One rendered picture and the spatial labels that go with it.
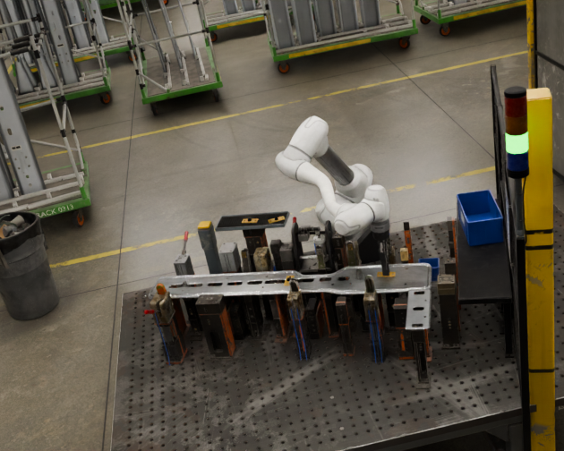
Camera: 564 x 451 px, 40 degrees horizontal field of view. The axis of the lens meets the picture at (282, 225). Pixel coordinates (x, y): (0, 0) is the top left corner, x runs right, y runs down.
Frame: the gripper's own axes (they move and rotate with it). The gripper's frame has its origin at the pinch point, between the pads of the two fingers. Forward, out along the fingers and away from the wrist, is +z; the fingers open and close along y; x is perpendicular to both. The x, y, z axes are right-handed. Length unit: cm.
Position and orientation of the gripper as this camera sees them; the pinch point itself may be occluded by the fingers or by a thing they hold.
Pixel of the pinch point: (385, 267)
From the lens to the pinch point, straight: 357.1
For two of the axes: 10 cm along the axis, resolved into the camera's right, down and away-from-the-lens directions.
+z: 1.7, 8.7, 4.6
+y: -1.9, 4.8, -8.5
